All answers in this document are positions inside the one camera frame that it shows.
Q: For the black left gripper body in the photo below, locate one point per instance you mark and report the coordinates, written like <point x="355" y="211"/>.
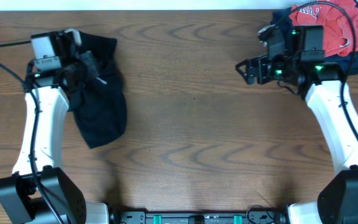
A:
<point x="82" y="70"/>

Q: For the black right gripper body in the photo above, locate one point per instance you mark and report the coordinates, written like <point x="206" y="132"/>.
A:
<point x="278" y="68"/>

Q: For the black t-shirt with logo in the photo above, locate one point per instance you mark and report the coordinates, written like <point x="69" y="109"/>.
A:
<point x="98" y="103"/>

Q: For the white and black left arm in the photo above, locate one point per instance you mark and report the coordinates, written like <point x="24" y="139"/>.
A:
<point x="38" y="190"/>

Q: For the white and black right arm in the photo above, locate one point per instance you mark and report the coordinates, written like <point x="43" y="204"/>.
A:
<point x="326" y="94"/>

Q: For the red crumpled shirt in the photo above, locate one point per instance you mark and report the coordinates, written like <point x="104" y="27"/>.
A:
<point x="337" y="35"/>

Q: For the navy blue crumpled garment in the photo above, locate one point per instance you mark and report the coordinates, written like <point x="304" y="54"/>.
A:
<point x="286" y="27"/>

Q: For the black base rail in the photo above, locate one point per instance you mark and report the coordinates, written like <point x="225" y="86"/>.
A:
<point x="252" y="216"/>

